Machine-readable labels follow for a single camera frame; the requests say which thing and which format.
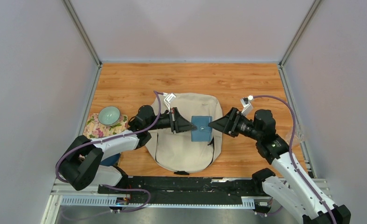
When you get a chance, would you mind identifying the floral rectangular tray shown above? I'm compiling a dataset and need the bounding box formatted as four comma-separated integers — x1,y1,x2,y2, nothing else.
83,113,129,139

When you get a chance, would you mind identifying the blue leather wallet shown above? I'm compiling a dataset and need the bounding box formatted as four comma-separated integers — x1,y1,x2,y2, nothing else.
191,116,212,142

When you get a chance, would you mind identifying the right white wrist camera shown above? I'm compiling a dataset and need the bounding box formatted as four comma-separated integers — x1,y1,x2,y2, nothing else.
240,95,254,116

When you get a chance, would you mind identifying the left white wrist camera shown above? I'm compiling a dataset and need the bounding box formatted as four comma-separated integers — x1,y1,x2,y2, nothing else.
163,92,176,110

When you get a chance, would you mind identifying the light green ceramic bowl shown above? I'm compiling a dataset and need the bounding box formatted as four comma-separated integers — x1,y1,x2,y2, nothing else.
98,106,121,126

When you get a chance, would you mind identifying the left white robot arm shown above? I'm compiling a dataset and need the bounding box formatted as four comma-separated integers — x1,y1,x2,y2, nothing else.
56,105,197,194

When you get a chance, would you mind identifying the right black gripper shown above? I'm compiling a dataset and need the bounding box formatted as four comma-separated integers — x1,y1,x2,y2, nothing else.
207,107,261,141

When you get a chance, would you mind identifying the dark blue leaf plate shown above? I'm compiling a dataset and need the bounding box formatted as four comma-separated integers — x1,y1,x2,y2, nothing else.
102,154,121,166

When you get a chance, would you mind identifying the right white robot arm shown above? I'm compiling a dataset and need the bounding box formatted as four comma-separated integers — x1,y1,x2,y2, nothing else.
209,107,351,224

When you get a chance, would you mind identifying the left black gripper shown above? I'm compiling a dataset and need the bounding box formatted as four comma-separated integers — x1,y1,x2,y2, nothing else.
146,107,197,133

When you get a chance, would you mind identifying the aluminium frame rail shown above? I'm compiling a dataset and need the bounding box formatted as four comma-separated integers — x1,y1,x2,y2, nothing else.
48,174,332,209

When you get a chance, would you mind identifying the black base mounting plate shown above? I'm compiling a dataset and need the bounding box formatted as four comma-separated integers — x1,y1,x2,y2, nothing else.
97,175,283,205

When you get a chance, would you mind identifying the clear plastic cup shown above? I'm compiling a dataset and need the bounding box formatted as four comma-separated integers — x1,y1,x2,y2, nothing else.
284,124,306,148

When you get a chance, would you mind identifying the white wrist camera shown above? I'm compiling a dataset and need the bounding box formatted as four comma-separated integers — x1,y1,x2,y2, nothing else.
163,92,176,110
240,95,254,116

